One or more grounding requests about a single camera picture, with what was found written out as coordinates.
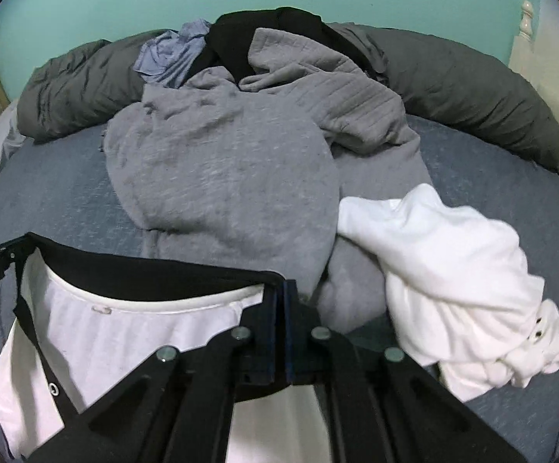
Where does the white polo shirt black collar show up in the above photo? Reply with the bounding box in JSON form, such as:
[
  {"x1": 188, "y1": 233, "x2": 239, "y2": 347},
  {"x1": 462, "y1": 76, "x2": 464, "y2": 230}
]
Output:
[{"x1": 0, "y1": 233, "x2": 331, "y2": 462}]

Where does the dark grey rolled duvet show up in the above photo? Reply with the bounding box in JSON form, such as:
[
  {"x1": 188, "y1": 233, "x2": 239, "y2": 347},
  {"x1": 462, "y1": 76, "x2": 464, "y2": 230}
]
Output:
[{"x1": 17, "y1": 23, "x2": 559, "y2": 171}]

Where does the black garment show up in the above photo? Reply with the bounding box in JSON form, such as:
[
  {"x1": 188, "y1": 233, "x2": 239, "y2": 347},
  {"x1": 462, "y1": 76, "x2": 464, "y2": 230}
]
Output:
[{"x1": 191, "y1": 6, "x2": 338, "y2": 83}]

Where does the blue-purple crumpled garment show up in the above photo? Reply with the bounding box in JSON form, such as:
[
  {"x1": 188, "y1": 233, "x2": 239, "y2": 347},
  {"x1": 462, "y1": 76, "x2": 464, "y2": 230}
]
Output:
[{"x1": 133, "y1": 19, "x2": 212, "y2": 88}]

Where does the grey sweatshirt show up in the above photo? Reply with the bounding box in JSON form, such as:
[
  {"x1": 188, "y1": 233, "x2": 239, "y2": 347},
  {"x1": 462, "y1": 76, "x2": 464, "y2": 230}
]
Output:
[{"x1": 103, "y1": 28, "x2": 429, "y2": 332}]

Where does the white long sleeve garment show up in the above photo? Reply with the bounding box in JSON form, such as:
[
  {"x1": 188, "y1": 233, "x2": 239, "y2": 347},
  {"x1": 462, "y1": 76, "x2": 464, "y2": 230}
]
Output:
[{"x1": 337, "y1": 184, "x2": 559, "y2": 402}]

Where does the blue-grey bed sheet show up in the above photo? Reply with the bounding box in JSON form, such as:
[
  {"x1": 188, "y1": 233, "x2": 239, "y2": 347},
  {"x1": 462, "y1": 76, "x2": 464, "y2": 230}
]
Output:
[{"x1": 0, "y1": 117, "x2": 559, "y2": 462}]

